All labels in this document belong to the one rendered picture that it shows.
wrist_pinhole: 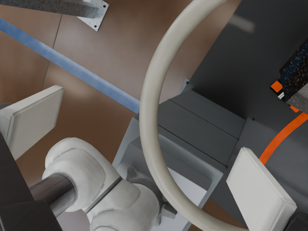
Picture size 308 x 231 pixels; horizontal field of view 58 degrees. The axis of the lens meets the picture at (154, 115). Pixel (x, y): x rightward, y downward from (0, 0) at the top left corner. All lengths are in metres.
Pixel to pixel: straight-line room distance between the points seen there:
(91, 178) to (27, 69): 1.84
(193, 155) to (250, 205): 0.85
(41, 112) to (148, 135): 0.29
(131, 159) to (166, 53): 0.64
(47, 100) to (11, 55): 2.49
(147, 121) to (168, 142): 0.60
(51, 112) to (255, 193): 0.13
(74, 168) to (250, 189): 0.66
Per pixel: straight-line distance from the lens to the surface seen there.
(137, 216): 0.85
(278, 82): 1.70
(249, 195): 0.18
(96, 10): 2.06
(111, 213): 0.83
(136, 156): 1.00
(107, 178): 0.86
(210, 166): 1.02
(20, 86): 2.64
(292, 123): 1.75
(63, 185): 0.76
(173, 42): 0.42
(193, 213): 0.52
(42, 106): 0.17
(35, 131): 0.17
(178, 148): 1.03
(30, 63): 2.51
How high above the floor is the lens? 1.72
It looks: 63 degrees down
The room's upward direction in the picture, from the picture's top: 119 degrees counter-clockwise
